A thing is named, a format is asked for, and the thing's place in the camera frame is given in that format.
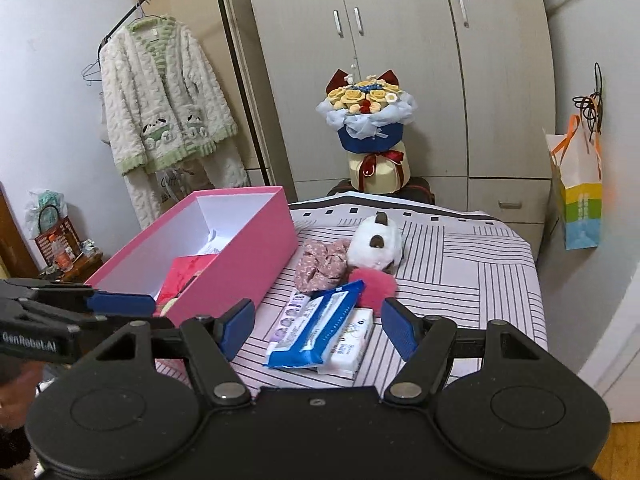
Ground colourful paper gift bag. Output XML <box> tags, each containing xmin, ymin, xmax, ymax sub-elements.
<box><xmin>544</xmin><ymin>115</ymin><xmax>604</xmax><ymax>251</ymax></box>

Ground pink cardboard box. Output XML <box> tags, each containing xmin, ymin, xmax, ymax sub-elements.
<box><xmin>84</xmin><ymin>186</ymin><xmax>299</xmax><ymax>331</ymax></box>

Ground crochet flower bouquet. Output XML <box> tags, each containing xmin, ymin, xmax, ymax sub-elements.
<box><xmin>315</xmin><ymin>67</ymin><xmax>418</xmax><ymax>195</ymax></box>

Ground fluffy white pajama pants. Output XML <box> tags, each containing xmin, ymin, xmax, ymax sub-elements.
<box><xmin>122</xmin><ymin>152</ymin><xmax>249</xmax><ymax>231</ymax></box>

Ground wooden nightstand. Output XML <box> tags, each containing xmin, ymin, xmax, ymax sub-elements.
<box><xmin>37</xmin><ymin>250</ymin><xmax>105</xmax><ymax>283</ymax></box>

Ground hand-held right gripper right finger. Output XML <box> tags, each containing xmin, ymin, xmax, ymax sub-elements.
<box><xmin>382</xmin><ymin>298</ymin><xmax>543</xmax><ymax>407</ymax></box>

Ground white paper sheet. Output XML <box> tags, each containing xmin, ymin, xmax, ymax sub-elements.
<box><xmin>197</xmin><ymin>230</ymin><xmax>233</xmax><ymax>256</ymax></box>

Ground white brown plush toy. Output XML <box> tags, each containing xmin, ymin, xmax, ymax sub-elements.
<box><xmin>347</xmin><ymin>212</ymin><xmax>402</xmax><ymax>273</ymax></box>

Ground fluffy white green pajama top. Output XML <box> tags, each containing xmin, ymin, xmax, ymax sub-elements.
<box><xmin>97</xmin><ymin>15</ymin><xmax>240</xmax><ymax>177</ymax></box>

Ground purple white packet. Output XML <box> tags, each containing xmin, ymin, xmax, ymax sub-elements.
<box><xmin>268</xmin><ymin>289</ymin><xmax>321</xmax><ymax>351</ymax></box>

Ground white green plastic bag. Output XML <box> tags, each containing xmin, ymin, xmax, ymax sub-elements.
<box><xmin>24</xmin><ymin>188</ymin><xmax>68</xmax><ymax>241</ymax></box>

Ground floral fabric scrunchie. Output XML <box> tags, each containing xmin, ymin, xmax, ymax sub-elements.
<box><xmin>294</xmin><ymin>238</ymin><xmax>352</xmax><ymax>294</ymax></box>

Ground brown wooden panel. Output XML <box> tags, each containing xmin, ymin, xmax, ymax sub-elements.
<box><xmin>0</xmin><ymin>180</ymin><xmax>40</xmax><ymax>281</ymax></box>

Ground bundle of hanging cables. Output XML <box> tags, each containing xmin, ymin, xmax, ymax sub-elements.
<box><xmin>572</xmin><ymin>62</ymin><xmax>605</xmax><ymax>141</ymax></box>

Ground wire clothes hanger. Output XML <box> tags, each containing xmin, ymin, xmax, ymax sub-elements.
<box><xmin>81</xmin><ymin>57</ymin><xmax>104</xmax><ymax>84</ymax></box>

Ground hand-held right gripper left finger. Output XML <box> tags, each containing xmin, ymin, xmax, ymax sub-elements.
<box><xmin>94</xmin><ymin>298</ymin><xmax>256</xmax><ymax>407</ymax></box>

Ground white door frame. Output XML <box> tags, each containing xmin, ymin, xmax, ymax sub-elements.
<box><xmin>575</xmin><ymin>240</ymin><xmax>640</xmax><ymax>423</ymax></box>

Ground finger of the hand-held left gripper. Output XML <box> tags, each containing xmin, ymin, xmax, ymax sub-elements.
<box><xmin>20</xmin><ymin>300</ymin><xmax>176</xmax><ymax>335</ymax></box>
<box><xmin>0</xmin><ymin>279</ymin><xmax>157</xmax><ymax>315</ymax></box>

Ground white tissue packet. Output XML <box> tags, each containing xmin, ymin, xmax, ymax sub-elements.
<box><xmin>317</xmin><ymin>307</ymin><xmax>375</xmax><ymax>376</ymax></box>

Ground red envelope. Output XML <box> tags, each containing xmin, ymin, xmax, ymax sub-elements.
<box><xmin>155</xmin><ymin>255</ymin><xmax>218</xmax><ymax>311</ymax></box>

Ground beige wardrobe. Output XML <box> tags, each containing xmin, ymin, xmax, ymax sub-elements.
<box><xmin>217</xmin><ymin>0</ymin><xmax>558</xmax><ymax>226</ymax></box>

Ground light wooden cabinet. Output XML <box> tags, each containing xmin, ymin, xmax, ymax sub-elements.
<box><xmin>131</xmin><ymin>0</ymin><xmax>281</xmax><ymax>191</ymax></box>

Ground black clothes rack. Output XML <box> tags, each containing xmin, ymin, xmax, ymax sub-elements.
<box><xmin>97</xmin><ymin>0</ymin><xmax>273</xmax><ymax>188</ymax></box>

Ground striped bed sheet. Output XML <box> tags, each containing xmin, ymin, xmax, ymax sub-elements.
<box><xmin>232</xmin><ymin>195</ymin><xmax>551</xmax><ymax>393</ymax></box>

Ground blue tissue packet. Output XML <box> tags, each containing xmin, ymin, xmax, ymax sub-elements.
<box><xmin>266</xmin><ymin>280</ymin><xmax>366</xmax><ymax>368</ymax></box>

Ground person's left hand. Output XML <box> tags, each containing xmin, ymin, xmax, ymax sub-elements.
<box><xmin>0</xmin><ymin>360</ymin><xmax>48</xmax><ymax>428</ymax></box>

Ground pink fluffy pompom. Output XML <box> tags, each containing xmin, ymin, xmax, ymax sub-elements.
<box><xmin>347</xmin><ymin>267</ymin><xmax>399</xmax><ymax>308</ymax></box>

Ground red desk calendar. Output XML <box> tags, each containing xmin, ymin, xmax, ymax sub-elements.
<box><xmin>34</xmin><ymin>205</ymin><xmax>82</xmax><ymax>267</ymax></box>

